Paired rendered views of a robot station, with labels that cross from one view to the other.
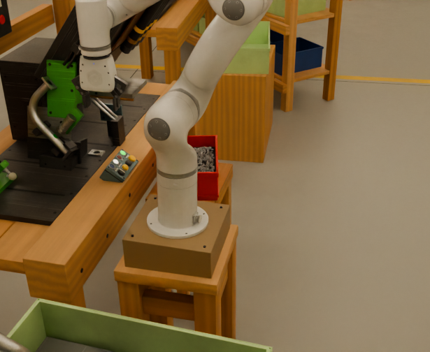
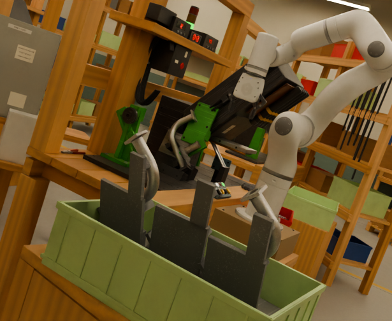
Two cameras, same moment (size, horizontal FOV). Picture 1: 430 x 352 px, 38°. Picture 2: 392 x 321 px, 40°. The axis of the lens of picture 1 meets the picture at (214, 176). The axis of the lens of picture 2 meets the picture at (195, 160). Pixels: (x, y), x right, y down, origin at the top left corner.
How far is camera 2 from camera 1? 0.77 m
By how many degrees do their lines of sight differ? 24
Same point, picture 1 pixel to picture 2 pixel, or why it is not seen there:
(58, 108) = (190, 136)
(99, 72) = (252, 85)
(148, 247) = (232, 220)
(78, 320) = not seen: hidden behind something
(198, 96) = (317, 123)
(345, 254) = not seen: outside the picture
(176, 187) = (273, 183)
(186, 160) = (290, 164)
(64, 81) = (204, 119)
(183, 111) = (304, 123)
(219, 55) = (348, 88)
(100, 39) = (264, 62)
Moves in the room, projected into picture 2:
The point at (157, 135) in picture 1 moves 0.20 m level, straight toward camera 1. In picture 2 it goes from (280, 130) to (283, 133)
